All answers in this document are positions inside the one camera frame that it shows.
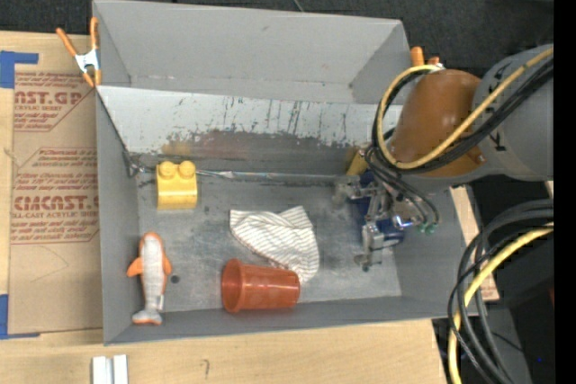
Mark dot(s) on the orange plastic cup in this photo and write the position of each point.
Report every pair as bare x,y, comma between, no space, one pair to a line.
258,287

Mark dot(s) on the brown cardboard board red print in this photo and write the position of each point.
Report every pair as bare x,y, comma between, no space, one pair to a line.
54,175

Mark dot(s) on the orange and white toy fish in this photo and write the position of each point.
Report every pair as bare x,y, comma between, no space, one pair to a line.
151,265

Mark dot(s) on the grey metal bin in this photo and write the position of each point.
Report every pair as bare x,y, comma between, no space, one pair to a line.
270,54

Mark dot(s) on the blue object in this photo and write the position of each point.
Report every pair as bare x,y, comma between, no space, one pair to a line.
392,228

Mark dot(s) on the yellow toy building block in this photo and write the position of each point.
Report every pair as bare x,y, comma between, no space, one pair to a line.
176,189

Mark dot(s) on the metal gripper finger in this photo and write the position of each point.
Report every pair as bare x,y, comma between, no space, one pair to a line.
375,240
353,192

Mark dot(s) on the white striped cloth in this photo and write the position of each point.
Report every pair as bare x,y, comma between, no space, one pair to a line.
279,236

